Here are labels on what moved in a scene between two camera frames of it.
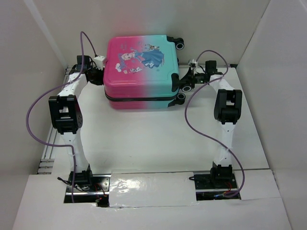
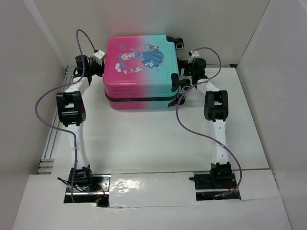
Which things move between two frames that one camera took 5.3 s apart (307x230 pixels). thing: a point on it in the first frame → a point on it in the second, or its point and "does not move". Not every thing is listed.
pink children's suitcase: (138, 71) does not move
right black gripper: (188, 78) → (183, 68)
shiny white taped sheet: (152, 189) does not move
